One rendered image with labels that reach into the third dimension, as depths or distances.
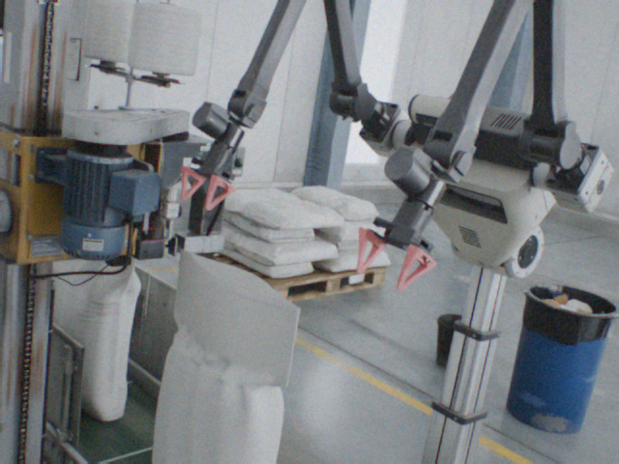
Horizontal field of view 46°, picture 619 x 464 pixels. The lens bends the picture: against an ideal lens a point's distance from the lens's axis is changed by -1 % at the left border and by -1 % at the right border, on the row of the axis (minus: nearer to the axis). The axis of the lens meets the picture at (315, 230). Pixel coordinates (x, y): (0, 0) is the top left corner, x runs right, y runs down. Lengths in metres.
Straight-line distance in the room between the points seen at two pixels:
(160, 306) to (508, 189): 1.49
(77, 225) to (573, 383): 2.71
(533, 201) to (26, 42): 1.25
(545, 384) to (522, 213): 2.09
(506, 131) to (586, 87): 8.42
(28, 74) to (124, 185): 0.38
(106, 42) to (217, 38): 5.12
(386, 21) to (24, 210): 7.12
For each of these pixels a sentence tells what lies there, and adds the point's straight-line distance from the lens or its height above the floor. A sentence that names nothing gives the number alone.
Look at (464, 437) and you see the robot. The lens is 2.23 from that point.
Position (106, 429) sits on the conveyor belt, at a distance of 2.48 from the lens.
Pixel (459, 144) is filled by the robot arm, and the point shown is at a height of 1.51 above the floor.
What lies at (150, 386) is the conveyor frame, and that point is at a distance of 2.74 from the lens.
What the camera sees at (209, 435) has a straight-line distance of 1.93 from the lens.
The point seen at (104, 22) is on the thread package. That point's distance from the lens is 1.99.
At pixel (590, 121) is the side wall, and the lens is 10.11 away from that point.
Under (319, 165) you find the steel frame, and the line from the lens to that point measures 8.04.
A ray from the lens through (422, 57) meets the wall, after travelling 9.26.
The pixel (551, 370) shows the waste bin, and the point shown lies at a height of 0.33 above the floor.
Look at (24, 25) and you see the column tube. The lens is 1.86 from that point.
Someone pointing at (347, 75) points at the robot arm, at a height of 1.58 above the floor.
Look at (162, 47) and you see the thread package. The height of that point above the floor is 1.59.
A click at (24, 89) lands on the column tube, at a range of 1.88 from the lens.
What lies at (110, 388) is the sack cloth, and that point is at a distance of 2.50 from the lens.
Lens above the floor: 1.62
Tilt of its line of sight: 13 degrees down
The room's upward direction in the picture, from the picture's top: 9 degrees clockwise
